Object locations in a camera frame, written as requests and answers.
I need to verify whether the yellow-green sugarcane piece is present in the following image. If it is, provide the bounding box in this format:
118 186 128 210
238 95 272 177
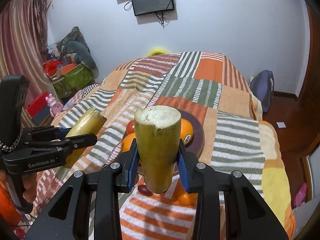
64 107 107 168
135 105 181 194

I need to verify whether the large orange with sticker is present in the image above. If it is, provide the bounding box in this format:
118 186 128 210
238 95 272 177
121 132 136 152

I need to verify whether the left hand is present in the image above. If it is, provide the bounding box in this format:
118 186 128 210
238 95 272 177
0 170 37 203

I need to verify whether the pink plush toy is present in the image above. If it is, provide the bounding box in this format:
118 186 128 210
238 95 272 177
46 94 63 118

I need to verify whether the small mandarin right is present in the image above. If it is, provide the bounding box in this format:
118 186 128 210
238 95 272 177
177 192 197 206

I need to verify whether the green cardboard box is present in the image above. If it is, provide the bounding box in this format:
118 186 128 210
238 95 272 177
53 64 94 99

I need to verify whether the purple ceramic plate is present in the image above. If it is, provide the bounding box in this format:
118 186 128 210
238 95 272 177
121 108 205 176

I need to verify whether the striped patchwork blanket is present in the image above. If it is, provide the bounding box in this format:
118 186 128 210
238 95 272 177
34 51 295 237

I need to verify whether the grey plush toy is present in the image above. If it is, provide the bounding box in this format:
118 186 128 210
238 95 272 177
62 40 97 69

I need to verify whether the striped red curtain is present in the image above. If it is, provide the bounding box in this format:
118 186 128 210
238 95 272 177
1 0 54 127

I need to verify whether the yellow hoop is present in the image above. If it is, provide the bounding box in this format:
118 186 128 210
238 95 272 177
147 48 168 56

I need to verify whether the blue backpack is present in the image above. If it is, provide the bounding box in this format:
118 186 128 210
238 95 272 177
249 70 274 113

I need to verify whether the brown wooden door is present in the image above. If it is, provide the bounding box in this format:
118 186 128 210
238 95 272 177
298 6 319 115

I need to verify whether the wall-mounted black monitor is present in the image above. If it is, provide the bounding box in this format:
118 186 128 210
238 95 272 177
131 0 175 16

